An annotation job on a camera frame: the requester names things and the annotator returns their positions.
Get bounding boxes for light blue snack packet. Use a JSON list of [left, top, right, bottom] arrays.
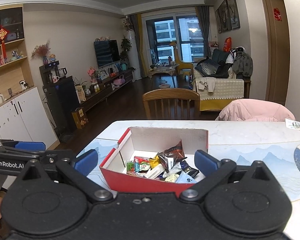
[[175, 172, 197, 184]]

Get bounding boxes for cream yellow snack packet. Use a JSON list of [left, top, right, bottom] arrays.
[[165, 173, 179, 183]]

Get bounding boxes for dark red foil snack bag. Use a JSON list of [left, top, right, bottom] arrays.
[[157, 141, 185, 173]]

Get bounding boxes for white candy bar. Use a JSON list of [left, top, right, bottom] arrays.
[[145, 164, 165, 179]]

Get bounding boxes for red strawberry snack packet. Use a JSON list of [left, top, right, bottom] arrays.
[[126, 156, 149, 175]]

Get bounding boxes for green white jelly cup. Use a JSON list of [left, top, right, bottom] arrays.
[[139, 161, 151, 173]]

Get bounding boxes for white cabinet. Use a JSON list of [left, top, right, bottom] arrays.
[[0, 87, 60, 150]]

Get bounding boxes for brown cardboard gift bag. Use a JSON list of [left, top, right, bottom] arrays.
[[72, 107, 89, 129]]

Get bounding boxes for red white cardboard box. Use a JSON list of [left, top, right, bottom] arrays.
[[100, 127, 209, 194]]

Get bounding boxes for blue mountain table mat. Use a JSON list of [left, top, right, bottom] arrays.
[[78, 139, 300, 202]]

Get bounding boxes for pink jacket on chair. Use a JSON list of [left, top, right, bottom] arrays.
[[216, 99, 295, 122]]

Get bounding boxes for dark tv console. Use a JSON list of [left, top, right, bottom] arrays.
[[80, 69, 133, 112]]

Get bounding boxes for yellow white sofa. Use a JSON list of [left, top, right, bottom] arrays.
[[192, 47, 254, 112]]

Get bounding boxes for wooden dining chair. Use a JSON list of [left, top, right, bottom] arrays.
[[142, 88, 200, 120]]

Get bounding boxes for white paper packet on table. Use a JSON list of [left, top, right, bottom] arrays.
[[285, 119, 300, 131]]

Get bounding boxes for red chinese knot ornament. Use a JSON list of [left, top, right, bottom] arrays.
[[0, 25, 9, 59]]

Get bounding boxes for black television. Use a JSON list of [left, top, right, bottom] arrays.
[[94, 40, 120, 67]]

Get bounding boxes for large window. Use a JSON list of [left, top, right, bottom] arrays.
[[144, 14, 207, 63]]

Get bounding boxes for wooden door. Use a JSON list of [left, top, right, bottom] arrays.
[[262, 0, 290, 105]]

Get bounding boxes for wall paintings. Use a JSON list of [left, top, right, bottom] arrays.
[[215, 0, 241, 33]]

